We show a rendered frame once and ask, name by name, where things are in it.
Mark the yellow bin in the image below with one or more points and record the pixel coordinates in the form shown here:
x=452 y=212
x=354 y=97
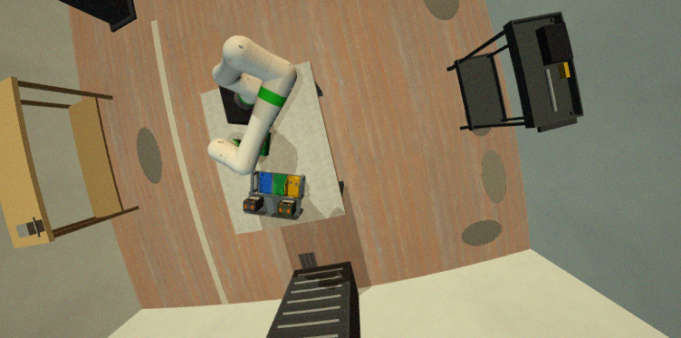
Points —
x=291 y=190

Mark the green bin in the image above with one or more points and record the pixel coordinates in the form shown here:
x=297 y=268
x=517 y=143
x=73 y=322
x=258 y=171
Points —
x=265 y=149

